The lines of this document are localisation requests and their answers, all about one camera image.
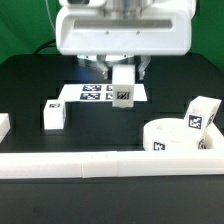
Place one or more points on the white U-shaped fence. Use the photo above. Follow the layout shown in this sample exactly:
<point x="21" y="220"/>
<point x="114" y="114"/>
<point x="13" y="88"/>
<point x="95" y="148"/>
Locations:
<point x="207" y="161"/>

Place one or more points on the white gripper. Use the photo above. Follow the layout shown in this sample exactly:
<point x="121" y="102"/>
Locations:
<point x="125" y="27"/>

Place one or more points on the white marker sheet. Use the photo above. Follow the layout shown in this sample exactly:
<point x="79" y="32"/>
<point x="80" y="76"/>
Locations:
<point x="101" y="92"/>

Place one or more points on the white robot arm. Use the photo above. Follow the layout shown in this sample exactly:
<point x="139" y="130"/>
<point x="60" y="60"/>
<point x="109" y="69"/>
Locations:
<point x="143" y="28"/>

